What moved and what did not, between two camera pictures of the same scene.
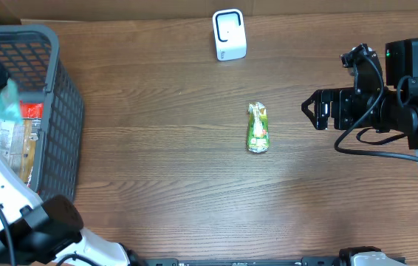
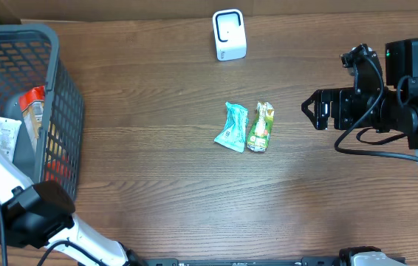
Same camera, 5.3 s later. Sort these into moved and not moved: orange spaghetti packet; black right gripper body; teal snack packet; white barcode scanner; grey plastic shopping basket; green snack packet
Moved: orange spaghetti packet; teal snack packet; green snack packet
Not moved: white barcode scanner; black right gripper body; grey plastic shopping basket
